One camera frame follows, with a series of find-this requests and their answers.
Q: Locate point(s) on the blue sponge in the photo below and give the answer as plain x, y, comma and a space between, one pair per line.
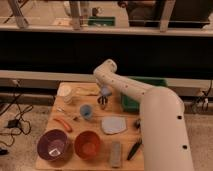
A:
105, 91

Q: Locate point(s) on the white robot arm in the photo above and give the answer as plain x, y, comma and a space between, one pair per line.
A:
164, 135

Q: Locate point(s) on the blue plastic cup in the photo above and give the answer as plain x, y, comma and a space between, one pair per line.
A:
86, 111

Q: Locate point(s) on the beige wooden piece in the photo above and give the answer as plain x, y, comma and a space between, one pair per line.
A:
86, 92

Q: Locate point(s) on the green plastic tray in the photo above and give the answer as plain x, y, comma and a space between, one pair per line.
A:
132, 106

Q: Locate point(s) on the light blue plate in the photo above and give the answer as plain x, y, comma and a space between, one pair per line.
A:
113, 125

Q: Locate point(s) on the metal spoon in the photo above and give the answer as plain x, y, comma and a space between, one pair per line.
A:
73, 117

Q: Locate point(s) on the orange carrot toy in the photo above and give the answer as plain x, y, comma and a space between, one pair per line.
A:
66, 126

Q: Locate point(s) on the orange bowl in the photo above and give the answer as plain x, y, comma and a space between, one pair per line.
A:
87, 145

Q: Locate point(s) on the grey rectangular block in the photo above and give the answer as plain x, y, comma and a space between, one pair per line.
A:
115, 154

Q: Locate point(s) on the green box on shelf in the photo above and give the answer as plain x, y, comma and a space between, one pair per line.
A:
101, 21

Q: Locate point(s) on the purple bowl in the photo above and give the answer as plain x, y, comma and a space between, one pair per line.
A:
53, 145

